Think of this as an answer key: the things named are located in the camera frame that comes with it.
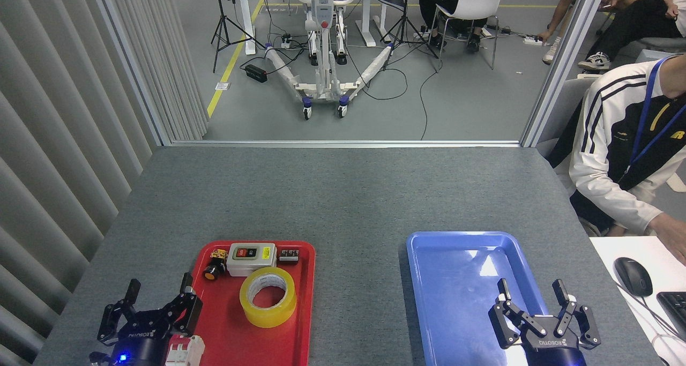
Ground white side desk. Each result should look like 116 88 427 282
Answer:
590 236 686 366

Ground grey vertical blinds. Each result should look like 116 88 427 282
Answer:
105 0 210 141

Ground white red circuit breaker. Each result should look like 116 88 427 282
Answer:
165 334 205 366

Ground black keyboard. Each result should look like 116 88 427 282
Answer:
657 292 686 341

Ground black tripod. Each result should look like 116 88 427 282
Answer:
211 0 267 73
381 0 440 72

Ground blue plastic tray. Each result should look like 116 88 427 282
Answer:
406 231 553 366

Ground black computer mouse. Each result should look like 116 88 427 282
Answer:
614 257 653 297

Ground person seated on white chair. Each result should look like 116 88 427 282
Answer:
418 0 518 53

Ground yellow tape roll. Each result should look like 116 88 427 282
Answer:
240 267 297 328

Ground long black floor cable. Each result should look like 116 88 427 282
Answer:
419 58 443 140

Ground grey office chair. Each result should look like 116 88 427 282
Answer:
536 77 601 168

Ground grey seat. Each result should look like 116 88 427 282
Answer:
616 36 686 64

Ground looped black floor cable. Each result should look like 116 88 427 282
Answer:
346 44 409 101

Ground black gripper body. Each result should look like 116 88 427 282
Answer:
519 315 588 366
107 312 175 366

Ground black mouse cable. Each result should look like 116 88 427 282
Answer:
615 280 685 339

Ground white push button switch box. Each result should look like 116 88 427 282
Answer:
226 242 278 277

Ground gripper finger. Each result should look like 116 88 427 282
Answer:
98 279 141 345
552 279 602 350
161 272 203 337
489 278 547 349

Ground person's hand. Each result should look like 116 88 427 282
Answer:
648 213 686 265

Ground blue lanyard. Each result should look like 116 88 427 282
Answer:
616 55 686 187

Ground grey ribbed panel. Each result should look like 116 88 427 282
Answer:
0 0 161 366

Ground white wheeled stand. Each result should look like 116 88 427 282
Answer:
264 0 397 121

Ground person with white shoes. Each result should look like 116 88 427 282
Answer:
538 0 644 65

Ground silver frame post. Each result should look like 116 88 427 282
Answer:
520 0 612 147
94 0 172 146

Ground red plastic tray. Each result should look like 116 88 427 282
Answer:
188 241 316 366

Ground black yellow push button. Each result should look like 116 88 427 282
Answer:
203 250 228 281

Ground silver frame rail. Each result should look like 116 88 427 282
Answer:
170 140 521 148

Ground person in black trousers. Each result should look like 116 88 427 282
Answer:
578 0 686 72

